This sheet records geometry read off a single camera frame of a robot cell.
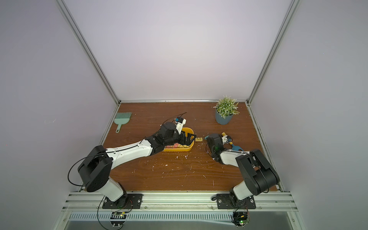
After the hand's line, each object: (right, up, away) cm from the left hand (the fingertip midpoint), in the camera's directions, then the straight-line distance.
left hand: (193, 135), depth 81 cm
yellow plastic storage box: (-3, +1, +13) cm, 14 cm away
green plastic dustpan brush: (-56, +9, +29) cm, 63 cm away
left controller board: (-39, -40, -9) cm, 57 cm away
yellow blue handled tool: (+28, -10, +11) cm, 31 cm away
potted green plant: (+23, +17, +13) cm, 31 cm away
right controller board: (+23, -40, -12) cm, 47 cm away
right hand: (+11, -2, +13) cm, 17 cm away
